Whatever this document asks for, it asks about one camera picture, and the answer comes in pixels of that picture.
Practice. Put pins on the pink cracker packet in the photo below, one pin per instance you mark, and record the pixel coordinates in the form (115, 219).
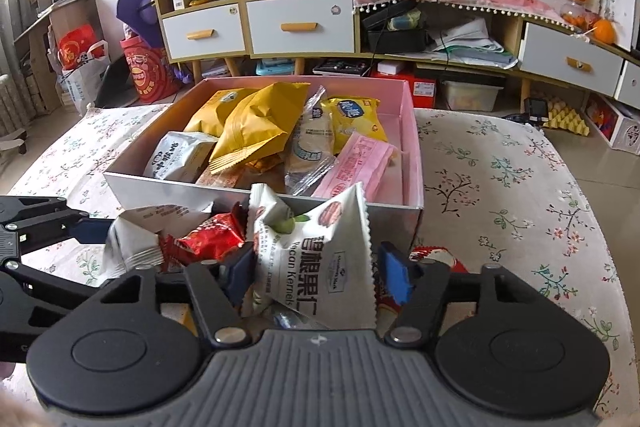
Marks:
(355, 162)

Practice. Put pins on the low wooden cabinet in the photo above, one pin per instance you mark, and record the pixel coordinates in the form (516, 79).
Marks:
(505, 37)

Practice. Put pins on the yellow egg tray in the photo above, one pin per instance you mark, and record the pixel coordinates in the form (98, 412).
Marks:
(567, 117)

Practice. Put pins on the red snack packet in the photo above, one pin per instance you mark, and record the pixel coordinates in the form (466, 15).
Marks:
(210, 237)
(435, 253)

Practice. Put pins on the red printed bucket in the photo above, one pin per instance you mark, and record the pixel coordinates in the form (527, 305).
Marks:
(150, 72)

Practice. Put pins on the yellow packet blue label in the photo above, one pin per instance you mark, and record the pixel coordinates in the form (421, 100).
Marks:
(357, 119)

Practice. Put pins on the clear biscuit packet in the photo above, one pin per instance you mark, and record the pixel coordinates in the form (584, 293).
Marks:
(310, 147)

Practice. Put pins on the black box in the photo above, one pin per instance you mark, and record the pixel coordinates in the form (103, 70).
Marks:
(395, 32)

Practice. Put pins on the wooden side shelf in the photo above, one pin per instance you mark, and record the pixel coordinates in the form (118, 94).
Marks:
(50, 32)

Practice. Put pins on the white packet black lettering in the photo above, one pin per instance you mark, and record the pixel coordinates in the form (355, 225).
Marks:
(175, 159)

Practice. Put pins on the clear plastic storage box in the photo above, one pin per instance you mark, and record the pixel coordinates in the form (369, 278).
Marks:
(470, 96)

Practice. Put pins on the loose papers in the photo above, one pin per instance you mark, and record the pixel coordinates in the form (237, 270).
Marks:
(475, 42)

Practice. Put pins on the white plastic bag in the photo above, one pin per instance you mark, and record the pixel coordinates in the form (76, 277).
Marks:
(82, 82)

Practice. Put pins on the white box red print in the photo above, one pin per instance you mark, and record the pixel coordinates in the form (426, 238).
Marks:
(620, 127)

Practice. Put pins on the purple object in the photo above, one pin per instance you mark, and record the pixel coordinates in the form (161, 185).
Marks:
(137, 12)

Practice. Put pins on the pink and grey cardboard box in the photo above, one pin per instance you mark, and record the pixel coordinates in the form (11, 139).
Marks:
(350, 217)

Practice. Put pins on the clear orange cracker packet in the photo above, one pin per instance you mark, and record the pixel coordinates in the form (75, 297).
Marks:
(222, 178)

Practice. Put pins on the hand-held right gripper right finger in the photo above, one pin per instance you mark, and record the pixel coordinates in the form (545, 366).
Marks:
(397, 277)

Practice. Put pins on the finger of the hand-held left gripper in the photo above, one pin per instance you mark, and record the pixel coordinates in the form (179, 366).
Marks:
(50, 292)
(92, 231)

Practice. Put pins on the white pecan packet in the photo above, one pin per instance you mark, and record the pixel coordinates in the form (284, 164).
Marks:
(140, 242)
(320, 267)

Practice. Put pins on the large yellow snack packet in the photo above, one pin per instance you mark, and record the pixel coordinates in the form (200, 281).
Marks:
(255, 127)

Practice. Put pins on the small yellow snack packet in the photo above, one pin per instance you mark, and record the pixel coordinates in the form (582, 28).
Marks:
(212, 112)

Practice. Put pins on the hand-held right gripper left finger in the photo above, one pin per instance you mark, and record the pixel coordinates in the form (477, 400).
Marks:
(237, 274)

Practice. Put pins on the glass fruit stand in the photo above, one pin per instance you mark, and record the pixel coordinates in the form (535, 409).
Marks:
(575, 17)

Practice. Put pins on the white printed box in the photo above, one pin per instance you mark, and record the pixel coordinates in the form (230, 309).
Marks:
(615, 17)

